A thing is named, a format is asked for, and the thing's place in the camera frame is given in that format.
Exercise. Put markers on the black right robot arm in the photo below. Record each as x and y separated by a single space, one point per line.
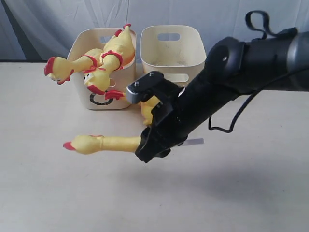
232 69

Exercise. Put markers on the yellow rubber chicken top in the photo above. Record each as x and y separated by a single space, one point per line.
60 69

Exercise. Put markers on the broken chicken body piece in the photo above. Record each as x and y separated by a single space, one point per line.
145 107

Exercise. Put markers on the yellow rubber chicken front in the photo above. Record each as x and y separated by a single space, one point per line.
117 52

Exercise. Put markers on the cream bin marked X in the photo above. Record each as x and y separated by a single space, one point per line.
177 51

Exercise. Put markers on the broken chicken head piece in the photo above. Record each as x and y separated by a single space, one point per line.
88 144

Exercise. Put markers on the yellow rubber chicken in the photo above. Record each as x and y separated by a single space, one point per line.
60 69
117 52

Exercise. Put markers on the cream bin marked O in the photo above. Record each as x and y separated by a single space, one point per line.
96 38

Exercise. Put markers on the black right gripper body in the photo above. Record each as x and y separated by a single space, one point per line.
179 112

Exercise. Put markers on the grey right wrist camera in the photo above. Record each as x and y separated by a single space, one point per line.
142 89

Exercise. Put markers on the blue backdrop curtain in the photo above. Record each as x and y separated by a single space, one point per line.
39 29

